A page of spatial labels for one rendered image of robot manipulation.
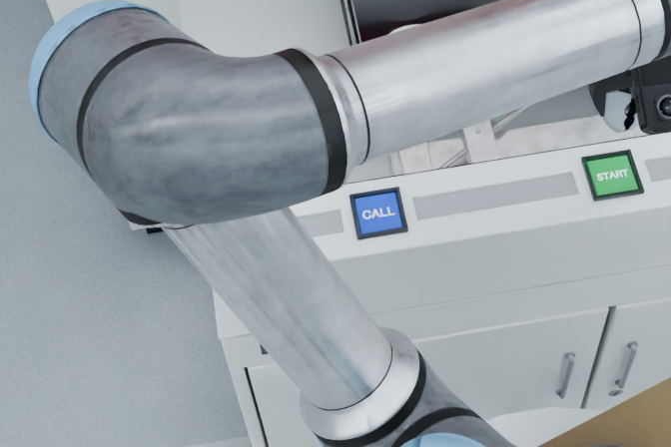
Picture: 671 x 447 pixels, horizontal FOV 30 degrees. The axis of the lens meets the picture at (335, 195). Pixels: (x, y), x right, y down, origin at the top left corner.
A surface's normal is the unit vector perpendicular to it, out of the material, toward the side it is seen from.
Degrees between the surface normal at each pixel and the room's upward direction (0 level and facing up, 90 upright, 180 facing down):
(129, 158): 56
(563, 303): 90
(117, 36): 28
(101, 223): 0
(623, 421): 49
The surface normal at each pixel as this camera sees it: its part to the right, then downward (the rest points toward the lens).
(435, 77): 0.37, -0.11
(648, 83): 0.03, -0.08
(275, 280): 0.38, 0.44
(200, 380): -0.05, -0.53
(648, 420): -0.78, -0.24
